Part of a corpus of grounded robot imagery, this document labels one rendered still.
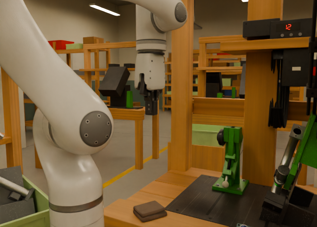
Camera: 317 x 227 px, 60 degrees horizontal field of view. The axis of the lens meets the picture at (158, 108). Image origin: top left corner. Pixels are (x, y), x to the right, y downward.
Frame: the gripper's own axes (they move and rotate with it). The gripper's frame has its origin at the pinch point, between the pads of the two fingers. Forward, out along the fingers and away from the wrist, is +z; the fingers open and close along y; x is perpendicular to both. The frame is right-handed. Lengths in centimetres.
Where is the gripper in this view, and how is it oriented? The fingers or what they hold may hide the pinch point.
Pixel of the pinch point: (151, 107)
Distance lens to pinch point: 78.3
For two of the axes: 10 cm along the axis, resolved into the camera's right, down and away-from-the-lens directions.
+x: 8.8, 0.5, -4.8
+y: -4.8, 1.0, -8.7
